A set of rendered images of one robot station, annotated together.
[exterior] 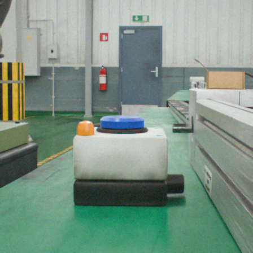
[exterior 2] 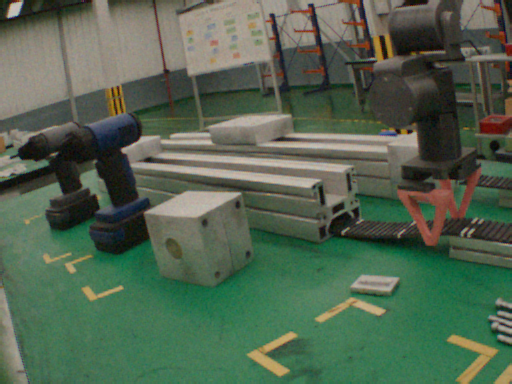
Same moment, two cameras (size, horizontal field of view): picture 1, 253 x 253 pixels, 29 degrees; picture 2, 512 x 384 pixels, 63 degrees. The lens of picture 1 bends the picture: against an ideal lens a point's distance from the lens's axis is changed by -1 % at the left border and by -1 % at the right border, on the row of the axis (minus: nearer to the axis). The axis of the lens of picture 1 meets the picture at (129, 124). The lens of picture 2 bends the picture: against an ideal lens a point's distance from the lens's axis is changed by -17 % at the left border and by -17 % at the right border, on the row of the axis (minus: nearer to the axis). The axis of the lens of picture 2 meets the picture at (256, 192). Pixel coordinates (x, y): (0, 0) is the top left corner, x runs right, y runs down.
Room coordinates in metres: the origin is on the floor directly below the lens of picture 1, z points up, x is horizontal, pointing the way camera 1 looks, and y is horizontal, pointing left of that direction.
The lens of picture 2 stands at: (1.01, -0.83, 1.05)
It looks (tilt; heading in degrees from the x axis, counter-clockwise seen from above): 16 degrees down; 140
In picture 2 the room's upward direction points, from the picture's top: 11 degrees counter-clockwise
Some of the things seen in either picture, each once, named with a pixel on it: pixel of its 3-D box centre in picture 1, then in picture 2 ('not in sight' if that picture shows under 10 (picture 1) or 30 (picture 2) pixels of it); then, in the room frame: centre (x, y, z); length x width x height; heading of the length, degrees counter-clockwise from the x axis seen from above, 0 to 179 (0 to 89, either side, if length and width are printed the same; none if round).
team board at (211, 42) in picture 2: not in sight; (229, 67); (-4.25, 3.46, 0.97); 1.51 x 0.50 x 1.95; 12
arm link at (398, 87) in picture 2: not in sight; (415, 65); (0.75, -0.36, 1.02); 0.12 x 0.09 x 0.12; 89
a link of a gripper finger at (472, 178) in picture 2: not in sight; (451, 191); (0.75, -0.30, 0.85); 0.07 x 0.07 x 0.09; 89
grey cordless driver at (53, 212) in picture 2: not in sight; (53, 179); (-0.02, -0.54, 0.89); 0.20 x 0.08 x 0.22; 102
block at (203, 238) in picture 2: not in sight; (205, 233); (0.47, -0.48, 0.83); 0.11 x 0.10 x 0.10; 101
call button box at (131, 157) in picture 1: (131, 162); not in sight; (0.45, 0.00, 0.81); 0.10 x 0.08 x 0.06; 89
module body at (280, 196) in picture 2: not in sight; (185, 181); (0.17, -0.31, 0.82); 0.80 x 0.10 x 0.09; 179
